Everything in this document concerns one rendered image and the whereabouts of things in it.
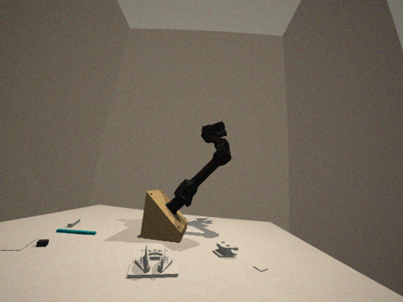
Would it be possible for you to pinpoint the teal flat bar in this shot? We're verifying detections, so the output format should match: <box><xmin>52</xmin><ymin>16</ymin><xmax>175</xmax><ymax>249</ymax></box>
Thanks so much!
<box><xmin>56</xmin><ymin>229</ymin><xmax>96</xmax><ymax>235</ymax></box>

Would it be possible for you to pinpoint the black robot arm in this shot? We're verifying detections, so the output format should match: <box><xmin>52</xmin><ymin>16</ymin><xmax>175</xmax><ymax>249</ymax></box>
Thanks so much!
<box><xmin>166</xmin><ymin>121</ymin><xmax>232</xmax><ymax>215</ymax></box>

